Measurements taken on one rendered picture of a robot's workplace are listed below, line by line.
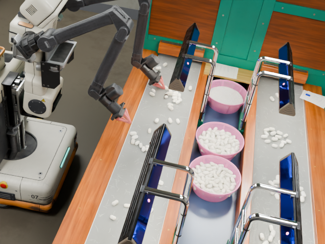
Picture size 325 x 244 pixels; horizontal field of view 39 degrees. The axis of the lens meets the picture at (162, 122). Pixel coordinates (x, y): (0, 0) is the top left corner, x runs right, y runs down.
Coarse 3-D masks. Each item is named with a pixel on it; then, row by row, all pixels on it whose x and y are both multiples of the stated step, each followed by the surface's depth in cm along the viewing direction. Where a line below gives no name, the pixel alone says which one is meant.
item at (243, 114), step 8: (264, 56) 249; (256, 64) 252; (288, 64) 247; (256, 72) 255; (264, 72) 237; (272, 72) 237; (256, 80) 241; (256, 88) 245; (248, 96) 265; (248, 104) 251; (240, 112) 275; (248, 112) 255; (240, 120) 269; (240, 128) 263
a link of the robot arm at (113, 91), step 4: (112, 84) 221; (116, 84) 222; (104, 88) 227; (108, 88) 220; (112, 88) 220; (116, 88) 220; (120, 88) 223; (92, 92) 221; (96, 92) 220; (100, 92) 226; (104, 92) 221; (108, 92) 222; (112, 92) 220; (116, 92) 220; (120, 92) 221; (92, 96) 222; (96, 96) 222; (100, 96) 221; (108, 96) 222; (112, 96) 221; (116, 96) 221; (112, 100) 223
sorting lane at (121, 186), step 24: (168, 72) 293; (192, 72) 297; (144, 96) 271; (168, 96) 274; (192, 96) 277; (144, 120) 254; (144, 144) 239; (120, 168) 224; (168, 168) 228; (120, 192) 212; (96, 216) 200; (120, 216) 202; (96, 240) 191; (144, 240) 194
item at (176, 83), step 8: (192, 24) 270; (192, 32) 261; (184, 40) 261; (192, 40) 257; (184, 48) 249; (192, 48) 254; (184, 56) 240; (176, 64) 242; (184, 64) 235; (176, 72) 232; (184, 72) 233; (176, 80) 224; (184, 80) 230; (168, 88) 228; (176, 88) 227; (184, 88) 228
